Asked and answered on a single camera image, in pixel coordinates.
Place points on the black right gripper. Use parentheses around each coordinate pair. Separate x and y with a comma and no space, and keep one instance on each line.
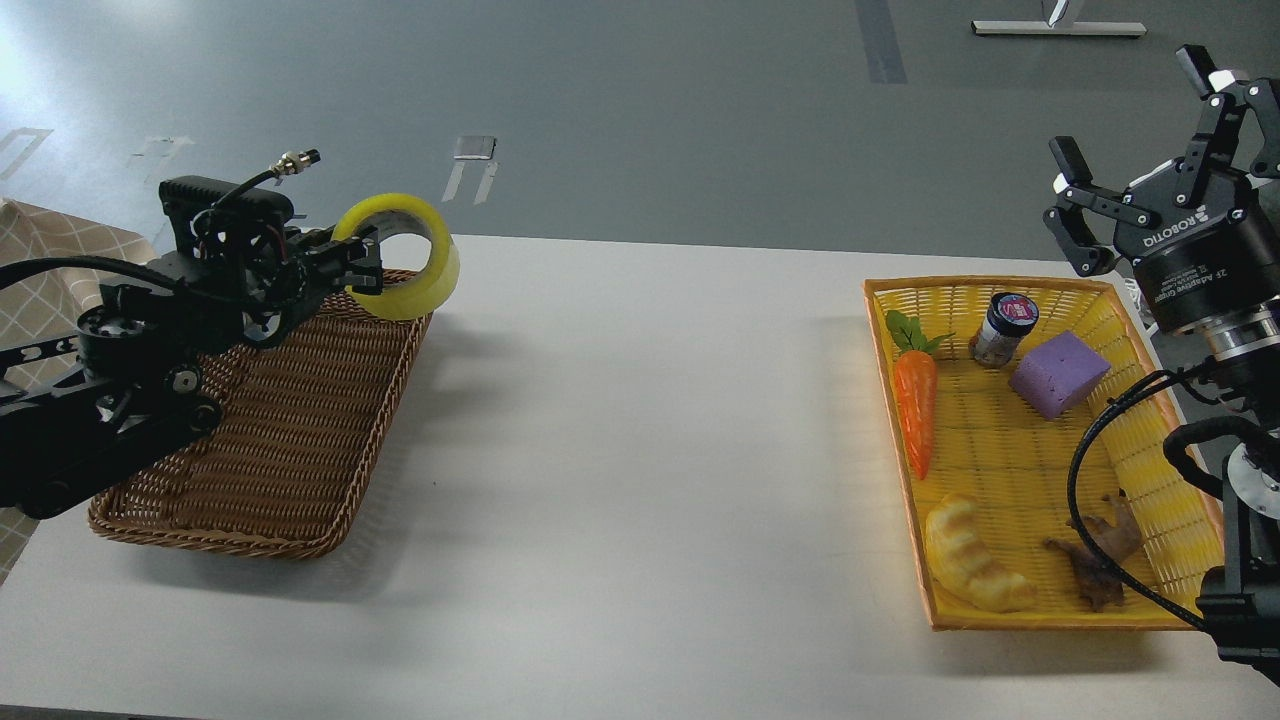
(1218,256)

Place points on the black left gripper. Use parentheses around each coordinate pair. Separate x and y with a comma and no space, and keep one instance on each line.
(263,281)

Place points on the yellow tape roll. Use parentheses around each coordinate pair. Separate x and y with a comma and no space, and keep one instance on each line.
(402,213)

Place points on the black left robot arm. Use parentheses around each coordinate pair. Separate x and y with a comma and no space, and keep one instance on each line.
(134,392)

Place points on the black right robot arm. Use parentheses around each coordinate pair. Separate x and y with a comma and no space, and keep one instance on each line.
(1231,458)

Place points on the brown wicker basket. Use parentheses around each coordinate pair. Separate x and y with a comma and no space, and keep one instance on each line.
(286,471)

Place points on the white stand base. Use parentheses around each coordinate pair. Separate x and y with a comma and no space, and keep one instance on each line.
(1059,19)

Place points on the small dark jar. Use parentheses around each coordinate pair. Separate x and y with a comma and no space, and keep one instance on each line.
(1009,318)

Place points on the purple foam block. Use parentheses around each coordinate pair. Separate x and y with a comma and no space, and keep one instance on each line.
(1058,374)

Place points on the yellow plastic basket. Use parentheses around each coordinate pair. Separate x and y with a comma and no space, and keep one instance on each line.
(991,445)

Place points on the orange toy carrot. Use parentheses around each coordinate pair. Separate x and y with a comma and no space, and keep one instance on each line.
(915,385)

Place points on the beige checkered cloth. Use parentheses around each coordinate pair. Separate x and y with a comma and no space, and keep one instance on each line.
(48,304)

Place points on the brown toy animal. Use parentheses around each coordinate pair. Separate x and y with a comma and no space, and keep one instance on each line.
(1117,540)

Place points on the yellow toy croissant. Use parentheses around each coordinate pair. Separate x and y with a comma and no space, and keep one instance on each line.
(962,563)

